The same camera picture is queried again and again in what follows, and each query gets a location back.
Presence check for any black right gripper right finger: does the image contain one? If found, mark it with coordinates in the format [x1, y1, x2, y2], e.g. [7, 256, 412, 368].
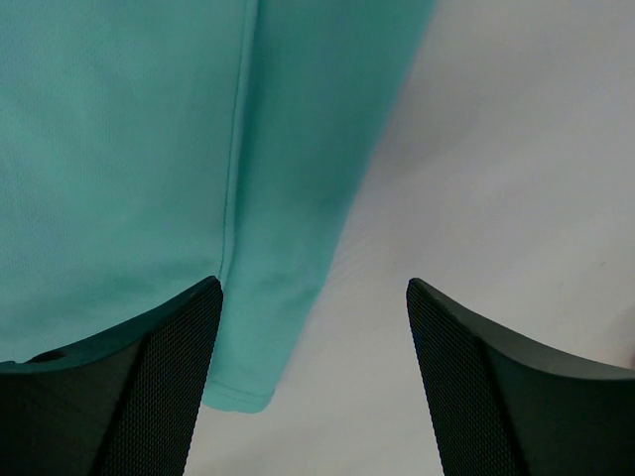
[406, 279, 634, 476]

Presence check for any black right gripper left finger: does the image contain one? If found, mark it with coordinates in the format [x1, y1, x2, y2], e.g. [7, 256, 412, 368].
[1, 277, 222, 475]

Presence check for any teal t shirt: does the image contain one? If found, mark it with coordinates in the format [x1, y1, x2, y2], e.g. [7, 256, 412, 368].
[1, 1, 433, 413]

